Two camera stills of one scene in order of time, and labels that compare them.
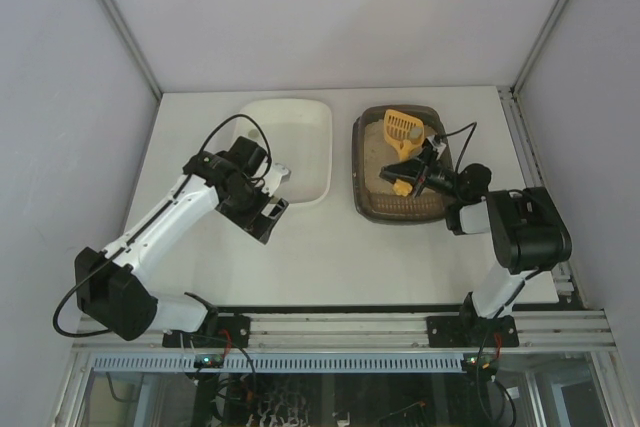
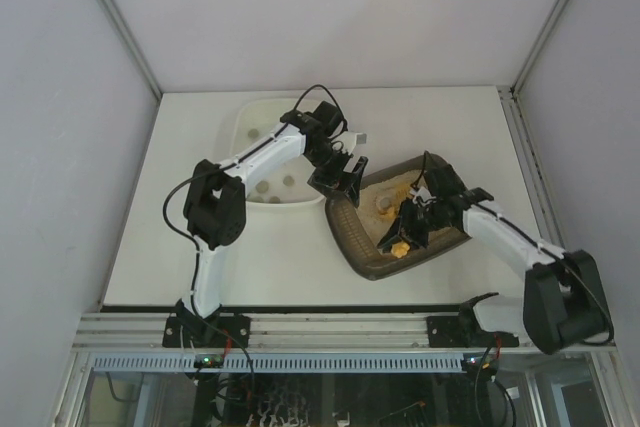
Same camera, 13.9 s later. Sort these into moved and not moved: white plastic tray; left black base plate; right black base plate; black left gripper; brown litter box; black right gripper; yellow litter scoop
Moved: brown litter box; yellow litter scoop; black left gripper; black right gripper
Not moved: white plastic tray; right black base plate; left black base plate
